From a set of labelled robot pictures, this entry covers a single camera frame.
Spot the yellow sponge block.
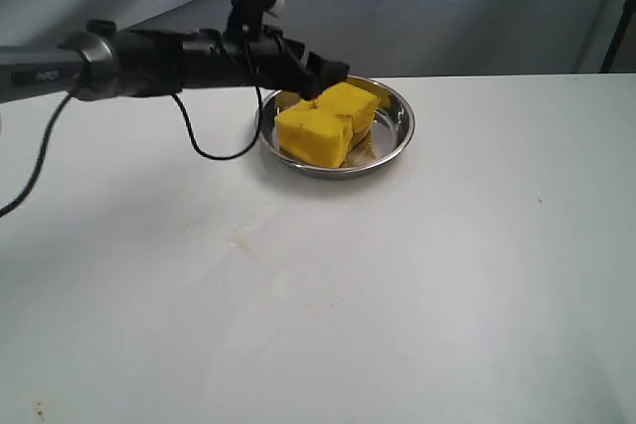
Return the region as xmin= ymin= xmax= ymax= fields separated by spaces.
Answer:
xmin=274 ymin=82 xmax=382 ymax=169

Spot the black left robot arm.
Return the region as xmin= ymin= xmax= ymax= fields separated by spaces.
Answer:
xmin=1 ymin=20 xmax=349 ymax=102

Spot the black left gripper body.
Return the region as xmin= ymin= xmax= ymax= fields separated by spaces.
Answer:
xmin=213 ymin=26 xmax=311 ymax=91

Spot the black stand pole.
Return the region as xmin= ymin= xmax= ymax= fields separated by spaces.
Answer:
xmin=599 ymin=0 xmax=635 ymax=73

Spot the round stainless steel pan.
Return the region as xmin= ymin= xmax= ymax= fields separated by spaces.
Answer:
xmin=259 ymin=75 xmax=415 ymax=180

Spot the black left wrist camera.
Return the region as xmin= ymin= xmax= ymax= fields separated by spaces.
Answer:
xmin=224 ymin=0 xmax=285 ymax=41

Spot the black camera cable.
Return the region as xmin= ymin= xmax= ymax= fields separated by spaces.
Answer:
xmin=0 ymin=39 xmax=264 ymax=219

